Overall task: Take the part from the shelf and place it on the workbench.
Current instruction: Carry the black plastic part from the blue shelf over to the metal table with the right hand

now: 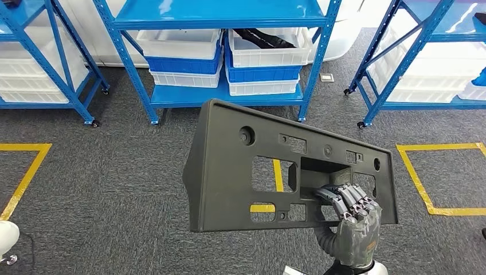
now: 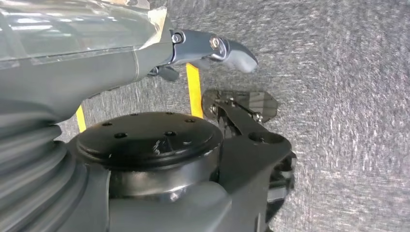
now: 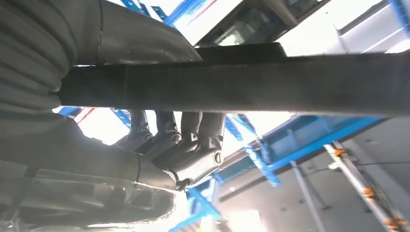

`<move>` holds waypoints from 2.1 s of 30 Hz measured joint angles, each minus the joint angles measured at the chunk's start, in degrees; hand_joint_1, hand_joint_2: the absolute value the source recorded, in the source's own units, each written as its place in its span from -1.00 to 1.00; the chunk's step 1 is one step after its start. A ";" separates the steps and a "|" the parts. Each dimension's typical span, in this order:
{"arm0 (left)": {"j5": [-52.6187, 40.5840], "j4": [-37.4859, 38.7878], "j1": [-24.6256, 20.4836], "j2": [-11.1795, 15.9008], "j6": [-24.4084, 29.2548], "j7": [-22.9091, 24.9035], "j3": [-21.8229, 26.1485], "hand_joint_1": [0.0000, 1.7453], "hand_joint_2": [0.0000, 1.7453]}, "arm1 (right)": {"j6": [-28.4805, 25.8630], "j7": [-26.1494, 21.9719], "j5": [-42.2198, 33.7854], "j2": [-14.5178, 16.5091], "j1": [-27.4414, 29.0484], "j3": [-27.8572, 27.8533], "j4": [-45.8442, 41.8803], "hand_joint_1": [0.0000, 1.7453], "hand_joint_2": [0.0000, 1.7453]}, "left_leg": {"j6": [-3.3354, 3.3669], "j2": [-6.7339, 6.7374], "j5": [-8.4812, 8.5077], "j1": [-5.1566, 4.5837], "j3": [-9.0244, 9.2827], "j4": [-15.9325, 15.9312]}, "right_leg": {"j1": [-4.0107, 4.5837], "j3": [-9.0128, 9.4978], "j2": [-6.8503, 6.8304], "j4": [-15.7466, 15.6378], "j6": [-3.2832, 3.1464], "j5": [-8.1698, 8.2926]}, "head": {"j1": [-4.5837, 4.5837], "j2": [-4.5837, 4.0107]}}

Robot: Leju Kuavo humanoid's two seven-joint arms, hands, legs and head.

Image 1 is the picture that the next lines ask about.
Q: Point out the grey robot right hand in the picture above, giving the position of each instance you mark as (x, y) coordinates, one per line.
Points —
(358, 235)

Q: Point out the black license plate bracket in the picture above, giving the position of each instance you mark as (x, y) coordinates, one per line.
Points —
(220, 178)

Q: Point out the black plastic car part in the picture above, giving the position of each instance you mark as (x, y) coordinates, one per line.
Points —
(265, 40)

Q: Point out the blue metal shelf rack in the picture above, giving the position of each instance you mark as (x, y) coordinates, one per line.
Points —
(212, 13)
(436, 19)
(22, 11)

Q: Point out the yellow floor tape marking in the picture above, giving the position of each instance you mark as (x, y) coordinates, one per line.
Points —
(278, 174)
(22, 147)
(436, 147)

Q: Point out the white floor socket plate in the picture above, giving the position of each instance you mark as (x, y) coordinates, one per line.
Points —
(327, 77)

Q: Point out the blue plastic bin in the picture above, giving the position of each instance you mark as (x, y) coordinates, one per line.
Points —
(182, 66)
(262, 74)
(481, 79)

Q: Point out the white rounded cover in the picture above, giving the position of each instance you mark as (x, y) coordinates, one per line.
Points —
(7, 235)

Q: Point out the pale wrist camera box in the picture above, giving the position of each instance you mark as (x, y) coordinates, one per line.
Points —
(292, 271)

